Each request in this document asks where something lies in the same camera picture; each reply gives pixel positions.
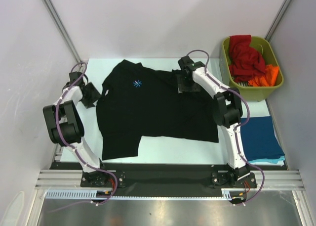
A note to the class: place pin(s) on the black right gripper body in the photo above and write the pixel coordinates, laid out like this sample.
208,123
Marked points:
187,85

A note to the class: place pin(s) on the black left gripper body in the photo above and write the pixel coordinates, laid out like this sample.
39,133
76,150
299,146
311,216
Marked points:
91,96

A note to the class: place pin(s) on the black t shirt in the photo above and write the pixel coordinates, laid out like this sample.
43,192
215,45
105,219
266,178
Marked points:
137,101

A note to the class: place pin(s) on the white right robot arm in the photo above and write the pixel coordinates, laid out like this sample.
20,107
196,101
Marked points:
227,112

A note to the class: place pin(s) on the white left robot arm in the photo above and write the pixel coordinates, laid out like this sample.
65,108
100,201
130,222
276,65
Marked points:
65,127

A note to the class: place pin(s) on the green plastic basket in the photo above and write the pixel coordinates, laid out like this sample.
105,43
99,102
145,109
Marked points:
247,92

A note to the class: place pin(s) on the red t shirt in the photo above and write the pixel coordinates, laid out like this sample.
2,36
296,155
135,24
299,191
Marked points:
246,61

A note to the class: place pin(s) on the orange t shirt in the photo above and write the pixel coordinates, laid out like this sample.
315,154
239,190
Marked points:
268,79

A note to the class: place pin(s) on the folded dark blue t shirt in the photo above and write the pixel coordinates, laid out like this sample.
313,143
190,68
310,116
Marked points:
259,140

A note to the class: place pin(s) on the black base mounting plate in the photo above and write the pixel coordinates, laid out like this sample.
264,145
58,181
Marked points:
99,180

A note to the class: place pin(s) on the folded light blue t shirt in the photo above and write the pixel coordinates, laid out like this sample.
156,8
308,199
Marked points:
278,162

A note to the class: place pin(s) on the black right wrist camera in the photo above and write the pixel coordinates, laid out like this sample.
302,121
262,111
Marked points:
186,63

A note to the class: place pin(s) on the white slotted cable duct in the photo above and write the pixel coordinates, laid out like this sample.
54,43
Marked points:
100,195

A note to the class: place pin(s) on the aluminium frame post left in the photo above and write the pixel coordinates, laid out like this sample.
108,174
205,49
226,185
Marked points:
62,29

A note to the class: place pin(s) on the aluminium frame post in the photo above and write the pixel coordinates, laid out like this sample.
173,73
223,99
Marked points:
278,18
62,29

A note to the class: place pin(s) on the aluminium frame post right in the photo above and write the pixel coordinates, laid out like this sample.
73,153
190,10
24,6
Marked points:
278,18

